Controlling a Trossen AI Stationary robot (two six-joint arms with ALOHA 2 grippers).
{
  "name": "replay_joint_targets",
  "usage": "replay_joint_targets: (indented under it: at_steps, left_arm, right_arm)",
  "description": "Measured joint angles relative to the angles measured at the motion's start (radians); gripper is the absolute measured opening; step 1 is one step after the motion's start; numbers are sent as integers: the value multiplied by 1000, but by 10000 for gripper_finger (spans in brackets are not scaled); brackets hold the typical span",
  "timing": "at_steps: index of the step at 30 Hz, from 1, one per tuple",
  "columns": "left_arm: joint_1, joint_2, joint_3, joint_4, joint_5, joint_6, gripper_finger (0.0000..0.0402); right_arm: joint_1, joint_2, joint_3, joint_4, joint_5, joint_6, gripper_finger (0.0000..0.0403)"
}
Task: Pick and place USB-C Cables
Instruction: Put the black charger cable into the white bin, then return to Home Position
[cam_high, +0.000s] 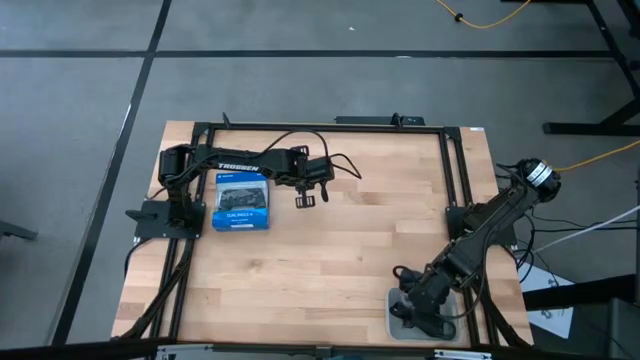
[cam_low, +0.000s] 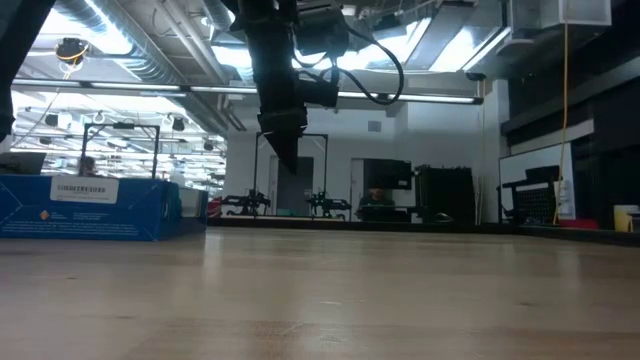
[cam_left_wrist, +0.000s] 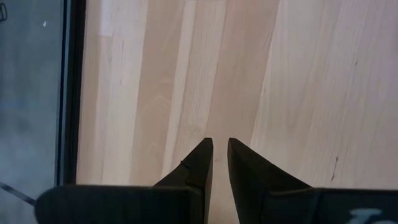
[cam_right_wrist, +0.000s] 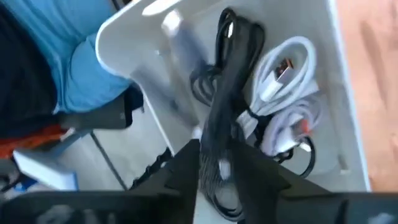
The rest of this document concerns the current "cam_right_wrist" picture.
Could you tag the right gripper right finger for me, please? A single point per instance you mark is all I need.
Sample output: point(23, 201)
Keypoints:
point(261, 180)

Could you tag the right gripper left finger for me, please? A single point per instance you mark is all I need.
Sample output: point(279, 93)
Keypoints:
point(183, 168)

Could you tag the dark chair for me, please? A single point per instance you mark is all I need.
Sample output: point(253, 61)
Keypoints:
point(99, 112)

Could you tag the grey plastic tray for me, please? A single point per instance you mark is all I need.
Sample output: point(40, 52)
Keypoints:
point(329, 93)

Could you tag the white and blue box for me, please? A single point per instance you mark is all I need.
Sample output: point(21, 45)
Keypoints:
point(46, 171)

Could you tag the person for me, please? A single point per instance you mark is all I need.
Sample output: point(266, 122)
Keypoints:
point(77, 62)

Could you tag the orange fabric item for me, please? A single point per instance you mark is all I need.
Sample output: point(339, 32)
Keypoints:
point(31, 140)

